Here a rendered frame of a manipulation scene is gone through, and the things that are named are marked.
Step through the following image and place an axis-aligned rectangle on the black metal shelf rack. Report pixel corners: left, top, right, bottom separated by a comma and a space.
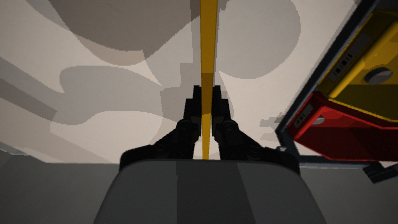
275, 0, 398, 184

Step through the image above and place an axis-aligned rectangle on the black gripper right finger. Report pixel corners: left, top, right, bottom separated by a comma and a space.
211, 85, 300, 174

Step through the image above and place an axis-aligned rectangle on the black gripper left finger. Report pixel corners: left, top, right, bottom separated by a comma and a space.
119, 85, 202, 171

